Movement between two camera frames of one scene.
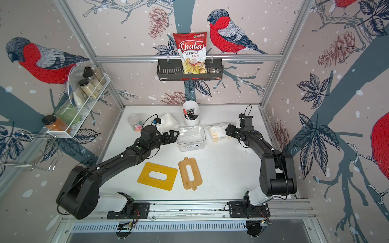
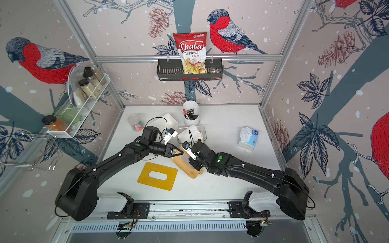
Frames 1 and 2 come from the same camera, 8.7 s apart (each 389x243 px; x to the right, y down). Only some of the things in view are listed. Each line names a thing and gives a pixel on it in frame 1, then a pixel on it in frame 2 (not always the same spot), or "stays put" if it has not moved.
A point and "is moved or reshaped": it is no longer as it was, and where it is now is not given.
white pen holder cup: [191, 113] stays put
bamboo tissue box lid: [187, 184] is moved or reshaped
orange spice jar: [53, 123] stays put
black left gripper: [172, 139] to [169, 150]
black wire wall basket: [173, 70] stays put
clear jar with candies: [135, 121] stays put
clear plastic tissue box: [191, 138] stays put
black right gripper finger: [228, 131] to [195, 164]
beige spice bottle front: [88, 89] stays put
